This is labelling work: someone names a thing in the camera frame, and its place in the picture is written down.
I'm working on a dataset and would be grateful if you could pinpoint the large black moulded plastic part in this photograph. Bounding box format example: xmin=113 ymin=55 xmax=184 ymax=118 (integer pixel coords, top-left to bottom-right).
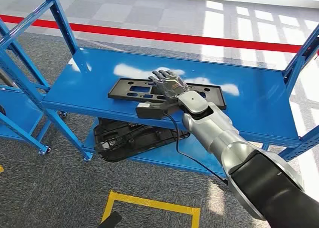
xmin=93 ymin=117 xmax=190 ymax=163

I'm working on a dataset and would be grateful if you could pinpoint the blue metal shelf rack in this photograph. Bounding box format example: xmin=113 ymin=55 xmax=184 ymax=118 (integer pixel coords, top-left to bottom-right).
xmin=0 ymin=83 xmax=53 ymax=156
xmin=0 ymin=0 xmax=319 ymax=180

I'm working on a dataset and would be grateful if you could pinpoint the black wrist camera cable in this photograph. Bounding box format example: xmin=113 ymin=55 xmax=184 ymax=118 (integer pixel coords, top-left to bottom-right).
xmin=163 ymin=112 xmax=229 ymax=185

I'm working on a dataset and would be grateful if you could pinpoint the yellow floor tape square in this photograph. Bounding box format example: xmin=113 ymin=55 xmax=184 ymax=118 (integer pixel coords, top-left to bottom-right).
xmin=101 ymin=190 xmax=201 ymax=228

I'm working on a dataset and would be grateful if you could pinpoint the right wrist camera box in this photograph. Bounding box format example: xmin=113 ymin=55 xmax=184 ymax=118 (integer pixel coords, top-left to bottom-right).
xmin=135 ymin=101 xmax=184 ymax=120

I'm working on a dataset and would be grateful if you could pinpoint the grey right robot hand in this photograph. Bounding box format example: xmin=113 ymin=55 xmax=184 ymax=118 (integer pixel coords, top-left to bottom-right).
xmin=149 ymin=69 xmax=189 ymax=101

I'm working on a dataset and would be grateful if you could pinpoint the black plastic frame part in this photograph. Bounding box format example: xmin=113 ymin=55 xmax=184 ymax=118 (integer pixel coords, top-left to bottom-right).
xmin=107 ymin=77 xmax=227 ymax=111

